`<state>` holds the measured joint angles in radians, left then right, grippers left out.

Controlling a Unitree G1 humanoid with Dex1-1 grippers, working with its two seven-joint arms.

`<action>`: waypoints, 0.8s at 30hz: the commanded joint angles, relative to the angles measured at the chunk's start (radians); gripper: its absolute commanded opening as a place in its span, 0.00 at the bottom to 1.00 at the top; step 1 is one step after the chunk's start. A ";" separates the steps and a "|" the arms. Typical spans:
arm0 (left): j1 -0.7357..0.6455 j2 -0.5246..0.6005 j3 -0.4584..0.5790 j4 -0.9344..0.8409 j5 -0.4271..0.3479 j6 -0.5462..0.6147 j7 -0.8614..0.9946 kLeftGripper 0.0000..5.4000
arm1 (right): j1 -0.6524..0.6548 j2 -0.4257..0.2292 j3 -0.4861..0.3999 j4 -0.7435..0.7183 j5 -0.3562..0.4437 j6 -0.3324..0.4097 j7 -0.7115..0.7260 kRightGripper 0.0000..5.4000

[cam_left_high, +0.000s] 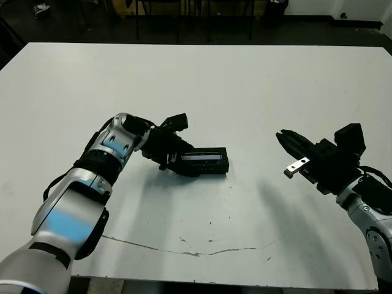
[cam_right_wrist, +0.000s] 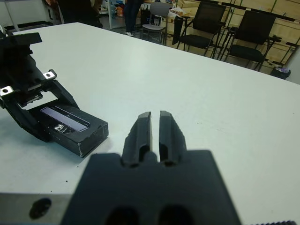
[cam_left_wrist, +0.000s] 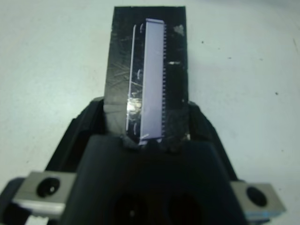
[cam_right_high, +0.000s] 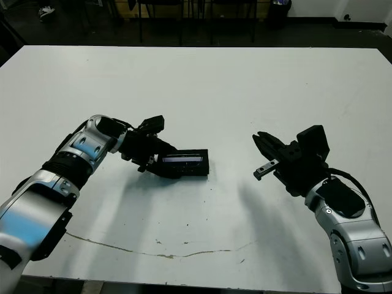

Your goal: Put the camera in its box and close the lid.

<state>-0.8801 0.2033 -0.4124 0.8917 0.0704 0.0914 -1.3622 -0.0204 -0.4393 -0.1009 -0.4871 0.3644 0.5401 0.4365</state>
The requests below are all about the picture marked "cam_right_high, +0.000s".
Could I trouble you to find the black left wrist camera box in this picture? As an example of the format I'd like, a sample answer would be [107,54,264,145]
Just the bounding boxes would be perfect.
[139,115,165,135]

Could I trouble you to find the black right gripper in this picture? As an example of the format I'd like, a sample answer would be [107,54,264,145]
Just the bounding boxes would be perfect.
[252,131,328,197]

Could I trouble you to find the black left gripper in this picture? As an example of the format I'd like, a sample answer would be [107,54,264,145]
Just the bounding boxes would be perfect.
[119,127,181,179]

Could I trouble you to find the black box lid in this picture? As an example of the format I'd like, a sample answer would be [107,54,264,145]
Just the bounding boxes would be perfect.
[153,148,210,179]

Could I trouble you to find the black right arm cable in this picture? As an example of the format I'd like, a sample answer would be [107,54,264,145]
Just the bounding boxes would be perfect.
[324,167,378,221]

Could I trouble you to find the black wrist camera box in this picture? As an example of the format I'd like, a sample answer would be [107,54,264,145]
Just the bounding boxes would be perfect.
[139,115,165,135]
[296,124,331,160]

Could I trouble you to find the black office chair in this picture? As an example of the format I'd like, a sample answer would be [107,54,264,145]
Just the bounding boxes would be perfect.
[137,0,184,47]

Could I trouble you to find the black waste bin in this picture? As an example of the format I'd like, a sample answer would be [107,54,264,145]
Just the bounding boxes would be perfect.
[268,0,291,31]

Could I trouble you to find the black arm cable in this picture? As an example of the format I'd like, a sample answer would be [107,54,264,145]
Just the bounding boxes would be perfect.
[111,117,145,132]
[324,167,378,221]

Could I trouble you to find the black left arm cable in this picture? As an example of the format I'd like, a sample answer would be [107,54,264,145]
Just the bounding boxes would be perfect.
[111,117,145,132]

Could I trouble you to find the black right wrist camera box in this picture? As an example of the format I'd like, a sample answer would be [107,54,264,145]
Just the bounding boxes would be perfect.
[296,124,331,160]

